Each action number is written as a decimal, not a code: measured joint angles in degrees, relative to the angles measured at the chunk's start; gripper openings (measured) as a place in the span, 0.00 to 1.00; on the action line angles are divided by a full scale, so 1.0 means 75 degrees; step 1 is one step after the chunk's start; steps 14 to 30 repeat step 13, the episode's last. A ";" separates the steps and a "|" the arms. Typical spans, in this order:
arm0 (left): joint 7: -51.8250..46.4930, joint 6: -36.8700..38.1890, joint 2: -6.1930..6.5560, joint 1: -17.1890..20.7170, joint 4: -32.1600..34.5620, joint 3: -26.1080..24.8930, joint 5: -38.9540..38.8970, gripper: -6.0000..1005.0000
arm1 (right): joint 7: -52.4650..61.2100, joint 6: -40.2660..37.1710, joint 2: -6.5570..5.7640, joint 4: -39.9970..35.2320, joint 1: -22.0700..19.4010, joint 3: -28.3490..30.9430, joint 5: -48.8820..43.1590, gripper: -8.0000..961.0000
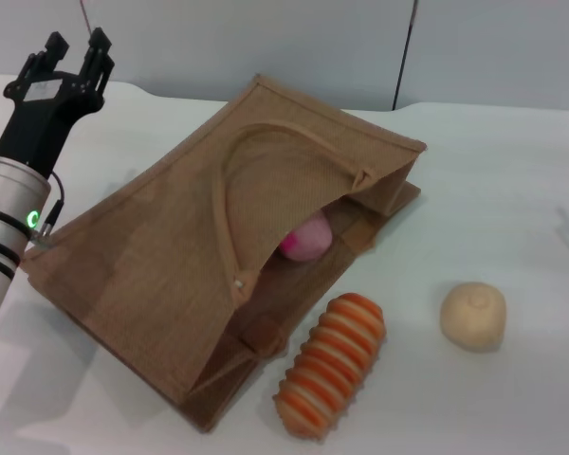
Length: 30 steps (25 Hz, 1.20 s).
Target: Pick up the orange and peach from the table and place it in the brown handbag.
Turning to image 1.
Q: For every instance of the orange cream striped toy bread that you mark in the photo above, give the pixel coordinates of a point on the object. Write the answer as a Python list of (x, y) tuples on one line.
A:
[(332, 360)]

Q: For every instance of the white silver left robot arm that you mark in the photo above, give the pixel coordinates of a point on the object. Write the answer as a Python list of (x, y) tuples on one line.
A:
[(5, 199)]

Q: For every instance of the beige round toy bun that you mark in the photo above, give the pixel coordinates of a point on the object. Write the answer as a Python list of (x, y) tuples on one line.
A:
[(471, 315)]

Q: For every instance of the pink toy peach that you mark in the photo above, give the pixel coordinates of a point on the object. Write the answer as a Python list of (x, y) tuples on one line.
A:
[(308, 242)]

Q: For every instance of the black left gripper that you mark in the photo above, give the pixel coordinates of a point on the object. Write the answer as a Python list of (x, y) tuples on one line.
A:
[(42, 118)]

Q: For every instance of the brown jute handbag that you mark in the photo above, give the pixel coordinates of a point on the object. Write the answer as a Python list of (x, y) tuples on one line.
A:
[(170, 213)]

